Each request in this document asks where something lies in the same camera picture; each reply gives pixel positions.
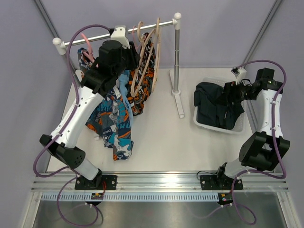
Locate pink hanger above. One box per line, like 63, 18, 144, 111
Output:
132, 26, 139, 50
80, 33, 95, 64

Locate light blue shorts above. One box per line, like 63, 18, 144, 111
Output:
118, 70, 133, 126

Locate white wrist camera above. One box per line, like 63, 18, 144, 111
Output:
231, 67, 247, 85
110, 25, 130, 49

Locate beige hanger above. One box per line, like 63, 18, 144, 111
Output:
130, 21, 155, 97
152, 17, 162, 93

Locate dark navy shorts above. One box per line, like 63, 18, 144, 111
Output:
194, 82, 245, 130

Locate skull print colourful shorts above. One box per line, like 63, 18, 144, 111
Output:
77, 47, 135, 162

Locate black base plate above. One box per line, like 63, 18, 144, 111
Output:
75, 173, 117, 190
197, 165, 234, 190

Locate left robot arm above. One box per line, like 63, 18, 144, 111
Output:
39, 40, 140, 190

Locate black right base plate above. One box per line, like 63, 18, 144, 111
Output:
197, 165, 234, 190

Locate white plastic basket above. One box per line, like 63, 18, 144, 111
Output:
193, 77, 246, 134

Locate orange black camouflage shorts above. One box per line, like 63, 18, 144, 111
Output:
127, 32, 156, 116

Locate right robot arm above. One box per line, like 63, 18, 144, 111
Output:
215, 67, 290, 189

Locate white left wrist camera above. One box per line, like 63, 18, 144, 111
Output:
110, 25, 130, 49

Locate aluminium rail front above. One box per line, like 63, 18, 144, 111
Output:
31, 172, 289, 192

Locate white slotted cable duct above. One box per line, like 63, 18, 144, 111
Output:
41, 192, 219, 202

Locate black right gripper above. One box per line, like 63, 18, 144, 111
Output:
214, 80, 257, 107

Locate white clothes rack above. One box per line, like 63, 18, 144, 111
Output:
52, 12, 185, 118

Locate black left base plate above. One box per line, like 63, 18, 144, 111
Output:
75, 173, 117, 190

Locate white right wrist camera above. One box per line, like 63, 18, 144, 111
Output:
231, 67, 247, 85

